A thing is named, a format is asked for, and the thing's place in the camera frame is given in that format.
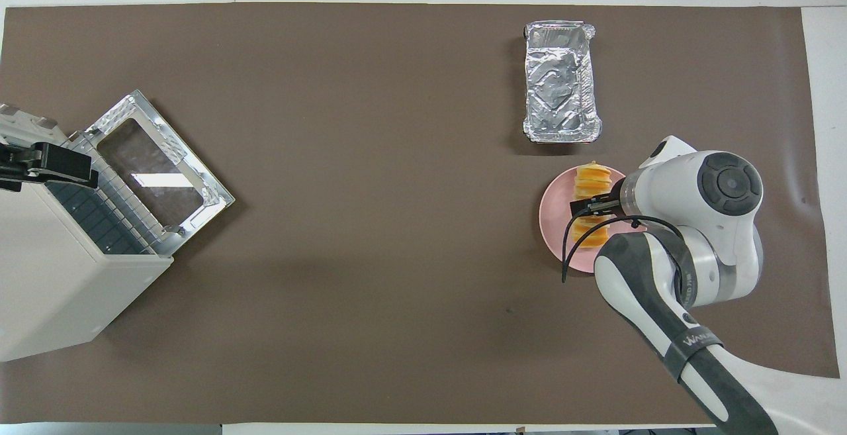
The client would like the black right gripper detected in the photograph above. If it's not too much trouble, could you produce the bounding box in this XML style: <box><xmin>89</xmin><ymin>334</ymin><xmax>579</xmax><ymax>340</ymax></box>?
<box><xmin>570</xmin><ymin>179</ymin><xmax>626</xmax><ymax>218</ymax></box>

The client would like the metal oven wire rack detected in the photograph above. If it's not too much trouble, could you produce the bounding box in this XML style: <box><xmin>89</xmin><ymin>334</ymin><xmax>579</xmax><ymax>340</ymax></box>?
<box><xmin>46</xmin><ymin>180</ymin><xmax>143</xmax><ymax>255</ymax></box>

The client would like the golden ridged bread loaf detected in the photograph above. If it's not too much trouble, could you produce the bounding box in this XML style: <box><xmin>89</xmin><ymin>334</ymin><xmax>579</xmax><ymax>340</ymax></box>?
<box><xmin>570</xmin><ymin>162</ymin><xmax>615</xmax><ymax>250</ymax></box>

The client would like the pink round plate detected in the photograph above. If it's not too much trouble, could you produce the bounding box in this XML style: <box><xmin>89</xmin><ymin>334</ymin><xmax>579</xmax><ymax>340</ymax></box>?
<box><xmin>539</xmin><ymin>165</ymin><xmax>646</xmax><ymax>274</ymax></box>

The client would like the aluminium foil baking tray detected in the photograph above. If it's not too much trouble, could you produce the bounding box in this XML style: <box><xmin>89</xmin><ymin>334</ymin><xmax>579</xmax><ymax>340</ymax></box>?
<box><xmin>523</xmin><ymin>21</ymin><xmax>603</xmax><ymax>144</ymax></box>

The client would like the cream toaster oven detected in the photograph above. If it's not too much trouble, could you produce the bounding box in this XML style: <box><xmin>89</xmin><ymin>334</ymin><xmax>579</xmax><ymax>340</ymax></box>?
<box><xmin>0</xmin><ymin>104</ymin><xmax>174</xmax><ymax>363</ymax></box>

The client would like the brown table mat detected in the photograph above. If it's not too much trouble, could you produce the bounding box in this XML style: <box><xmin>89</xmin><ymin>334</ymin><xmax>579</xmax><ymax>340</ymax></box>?
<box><xmin>0</xmin><ymin>3</ymin><xmax>840</xmax><ymax>424</ymax></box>

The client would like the glass oven door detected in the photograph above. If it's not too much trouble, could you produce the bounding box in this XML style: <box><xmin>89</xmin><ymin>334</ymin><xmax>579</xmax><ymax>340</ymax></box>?
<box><xmin>85</xmin><ymin>89</ymin><xmax>236</xmax><ymax>254</ymax></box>

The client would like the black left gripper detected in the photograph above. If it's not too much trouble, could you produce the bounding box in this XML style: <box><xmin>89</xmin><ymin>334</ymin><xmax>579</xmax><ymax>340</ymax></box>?
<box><xmin>0</xmin><ymin>142</ymin><xmax>99</xmax><ymax>191</ymax></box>

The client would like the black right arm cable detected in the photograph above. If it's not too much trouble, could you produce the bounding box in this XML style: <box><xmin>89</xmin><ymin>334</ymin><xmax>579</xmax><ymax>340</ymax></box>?
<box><xmin>561</xmin><ymin>214</ymin><xmax>686</xmax><ymax>290</ymax></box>

